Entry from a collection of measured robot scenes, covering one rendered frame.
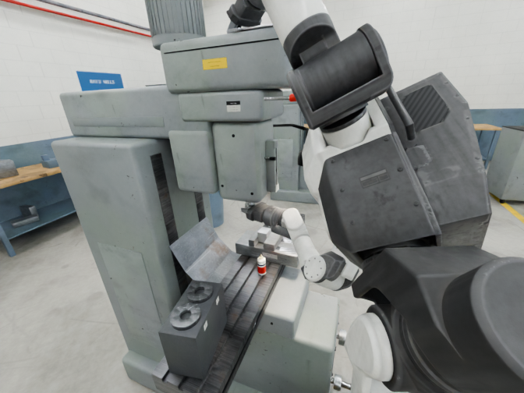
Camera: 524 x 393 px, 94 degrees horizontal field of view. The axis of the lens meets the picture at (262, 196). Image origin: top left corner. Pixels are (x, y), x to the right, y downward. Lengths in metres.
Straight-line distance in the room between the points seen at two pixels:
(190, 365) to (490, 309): 0.79
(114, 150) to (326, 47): 0.87
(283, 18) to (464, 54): 7.25
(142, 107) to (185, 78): 0.26
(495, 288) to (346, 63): 0.34
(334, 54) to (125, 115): 0.94
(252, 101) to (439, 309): 0.72
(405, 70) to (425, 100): 6.89
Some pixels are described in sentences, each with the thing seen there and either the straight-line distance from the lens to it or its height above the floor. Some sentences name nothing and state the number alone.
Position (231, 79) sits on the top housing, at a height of 1.76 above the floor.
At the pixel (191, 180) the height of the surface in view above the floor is 1.40.
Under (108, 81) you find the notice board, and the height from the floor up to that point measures 2.07.
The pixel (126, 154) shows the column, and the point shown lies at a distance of 1.08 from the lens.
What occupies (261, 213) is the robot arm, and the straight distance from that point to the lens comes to 1.01.
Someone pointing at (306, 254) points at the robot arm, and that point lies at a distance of 0.83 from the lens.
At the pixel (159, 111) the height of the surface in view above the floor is 1.67.
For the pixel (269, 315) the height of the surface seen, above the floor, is 0.82.
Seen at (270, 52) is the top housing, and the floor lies 1.82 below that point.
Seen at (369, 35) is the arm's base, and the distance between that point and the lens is 0.46.
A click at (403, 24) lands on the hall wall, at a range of 7.54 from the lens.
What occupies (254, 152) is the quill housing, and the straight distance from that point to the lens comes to 0.89.
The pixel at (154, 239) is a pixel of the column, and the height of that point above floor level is 1.14.
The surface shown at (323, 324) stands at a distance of 1.32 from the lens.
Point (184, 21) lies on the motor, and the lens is 1.06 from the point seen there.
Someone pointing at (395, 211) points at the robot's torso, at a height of 1.54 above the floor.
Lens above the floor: 1.71
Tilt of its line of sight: 23 degrees down
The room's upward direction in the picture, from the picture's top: 3 degrees counter-clockwise
